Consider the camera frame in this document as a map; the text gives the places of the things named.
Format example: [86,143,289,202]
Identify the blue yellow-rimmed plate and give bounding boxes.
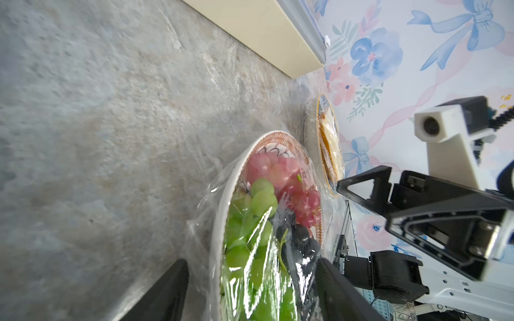
[303,93,346,198]

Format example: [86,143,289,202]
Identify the bread slices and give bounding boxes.
[318,104,345,191]

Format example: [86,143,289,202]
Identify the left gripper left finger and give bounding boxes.
[121,259,190,321]

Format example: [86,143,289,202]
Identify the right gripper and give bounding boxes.
[337,165,513,281]

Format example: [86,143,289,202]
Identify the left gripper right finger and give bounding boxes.
[315,258,384,321]

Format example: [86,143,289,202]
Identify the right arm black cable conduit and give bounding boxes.
[488,105,514,132]

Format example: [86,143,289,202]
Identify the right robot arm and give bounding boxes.
[337,165,513,320]

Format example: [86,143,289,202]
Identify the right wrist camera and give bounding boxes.
[414,96,496,190]

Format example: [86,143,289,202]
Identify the cream plastic wrap dispenser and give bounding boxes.
[186,0,327,79]

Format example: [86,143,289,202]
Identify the plate of grapes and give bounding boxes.
[208,130,325,321]

